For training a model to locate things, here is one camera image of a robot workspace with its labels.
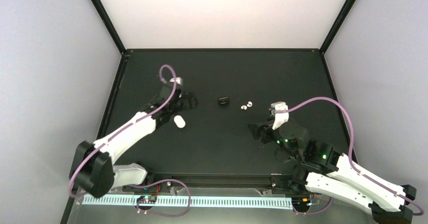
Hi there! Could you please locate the white earbud charging case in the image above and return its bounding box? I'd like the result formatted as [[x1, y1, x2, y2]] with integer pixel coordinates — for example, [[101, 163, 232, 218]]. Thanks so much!
[[173, 115, 186, 129]]

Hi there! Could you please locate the black earbud charging case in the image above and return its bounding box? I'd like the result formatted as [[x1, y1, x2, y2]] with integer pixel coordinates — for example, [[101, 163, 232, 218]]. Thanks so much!
[[218, 97, 230, 105]]

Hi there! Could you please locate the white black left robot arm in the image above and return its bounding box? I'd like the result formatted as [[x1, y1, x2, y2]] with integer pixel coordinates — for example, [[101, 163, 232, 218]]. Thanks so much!
[[69, 77, 198, 198]]

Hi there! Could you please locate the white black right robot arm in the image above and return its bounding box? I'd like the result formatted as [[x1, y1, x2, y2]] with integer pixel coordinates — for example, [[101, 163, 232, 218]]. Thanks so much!
[[248, 120, 416, 223]]

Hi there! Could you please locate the clear plastic sheet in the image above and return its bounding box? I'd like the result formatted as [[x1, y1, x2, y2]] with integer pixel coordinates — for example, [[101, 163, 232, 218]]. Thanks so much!
[[254, 187, 375, 223]]

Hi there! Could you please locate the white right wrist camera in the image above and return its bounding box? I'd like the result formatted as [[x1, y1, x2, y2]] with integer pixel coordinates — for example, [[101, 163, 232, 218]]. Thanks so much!
[[270, 101, 289, 130]]

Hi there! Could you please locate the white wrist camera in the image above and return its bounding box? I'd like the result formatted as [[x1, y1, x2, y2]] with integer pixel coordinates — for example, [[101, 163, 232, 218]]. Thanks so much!
[[169, 77, 183, 98], [270, 101, 289, 130]]

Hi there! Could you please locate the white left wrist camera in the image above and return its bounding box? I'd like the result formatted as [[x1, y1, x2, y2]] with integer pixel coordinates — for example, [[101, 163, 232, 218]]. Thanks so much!
[[169, 77, 183, 98]]

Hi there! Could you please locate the black front mounting rail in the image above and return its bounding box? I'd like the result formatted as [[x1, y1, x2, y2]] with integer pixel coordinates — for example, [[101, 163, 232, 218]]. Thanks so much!
[[73, 172, 373, 196]]

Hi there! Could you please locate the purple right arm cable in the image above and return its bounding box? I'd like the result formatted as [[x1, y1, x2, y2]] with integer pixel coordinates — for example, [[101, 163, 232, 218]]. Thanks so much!
[[274, 96, 425, 216]]

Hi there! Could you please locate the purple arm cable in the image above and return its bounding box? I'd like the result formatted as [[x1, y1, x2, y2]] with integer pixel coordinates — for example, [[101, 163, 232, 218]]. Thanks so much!
[[274, 96, 425, 216], [68, 64, 178, 199]]

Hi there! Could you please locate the white slotted cable duct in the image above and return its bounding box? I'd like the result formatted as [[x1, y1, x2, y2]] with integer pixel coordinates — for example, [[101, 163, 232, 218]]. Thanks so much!
[[82, 194, 293, 210]]

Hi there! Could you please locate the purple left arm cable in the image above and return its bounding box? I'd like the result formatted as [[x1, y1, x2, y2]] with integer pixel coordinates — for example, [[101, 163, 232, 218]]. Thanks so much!
[[68, 64, 178, 199]]

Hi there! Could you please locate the black left rear frame post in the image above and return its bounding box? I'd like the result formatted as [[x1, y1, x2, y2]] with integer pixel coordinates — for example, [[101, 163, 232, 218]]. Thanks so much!
[[91, 0, 126, 54]]

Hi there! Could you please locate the black frame post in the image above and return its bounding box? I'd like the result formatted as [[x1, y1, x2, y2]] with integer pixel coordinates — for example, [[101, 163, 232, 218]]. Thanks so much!
[[319, 0, 357, 55], [91, 0, 126, 54]]

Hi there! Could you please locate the black right rear frame post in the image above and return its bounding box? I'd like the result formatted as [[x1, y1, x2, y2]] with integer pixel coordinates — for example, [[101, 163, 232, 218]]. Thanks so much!
[[319, 0, 357, 55]]

